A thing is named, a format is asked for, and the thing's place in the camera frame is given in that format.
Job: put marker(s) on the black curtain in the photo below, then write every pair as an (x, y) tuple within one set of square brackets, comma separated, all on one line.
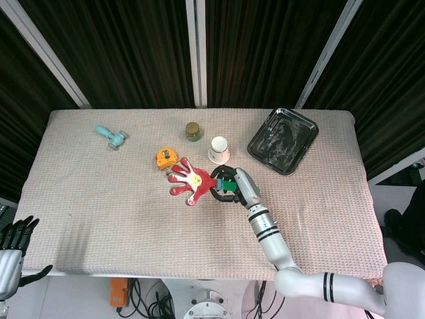
[(133, 50)]

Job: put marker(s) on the beige waffle-weave tablecloth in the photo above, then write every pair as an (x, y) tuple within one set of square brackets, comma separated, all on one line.
[(133, 216)]

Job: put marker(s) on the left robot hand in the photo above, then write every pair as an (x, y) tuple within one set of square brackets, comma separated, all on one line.
[(10, 269)]

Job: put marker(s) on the green jar olive lid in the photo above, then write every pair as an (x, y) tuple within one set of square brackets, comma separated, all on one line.
[(193, 131)]

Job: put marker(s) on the round white robot base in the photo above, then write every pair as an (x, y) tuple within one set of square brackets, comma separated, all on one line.
[(207, 307)]

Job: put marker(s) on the white paper cup blue print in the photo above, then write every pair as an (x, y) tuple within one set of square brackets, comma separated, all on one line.
[(219, 151)]

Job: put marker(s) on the black square metal tray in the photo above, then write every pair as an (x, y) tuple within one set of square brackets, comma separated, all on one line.
[(282, 141)]

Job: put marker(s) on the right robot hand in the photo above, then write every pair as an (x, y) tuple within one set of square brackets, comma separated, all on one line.
[(247, 187)]

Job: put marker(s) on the slanted white frame post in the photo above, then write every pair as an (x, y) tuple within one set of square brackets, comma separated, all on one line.
[(328, 56), (50, 56)]

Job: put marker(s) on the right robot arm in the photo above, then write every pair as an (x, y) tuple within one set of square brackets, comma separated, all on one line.
[(274, 241)]

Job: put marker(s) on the yellow tape measure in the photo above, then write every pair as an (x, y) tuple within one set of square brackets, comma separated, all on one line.
[(166, 158)]

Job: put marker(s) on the orange box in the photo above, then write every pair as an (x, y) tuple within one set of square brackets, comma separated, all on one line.
[(119, 292)]

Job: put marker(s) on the upright white frame post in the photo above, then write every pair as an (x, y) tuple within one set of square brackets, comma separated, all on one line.
[(196, 53)]

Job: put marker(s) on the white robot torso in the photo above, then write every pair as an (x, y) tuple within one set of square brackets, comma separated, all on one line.
[(405, 285)]

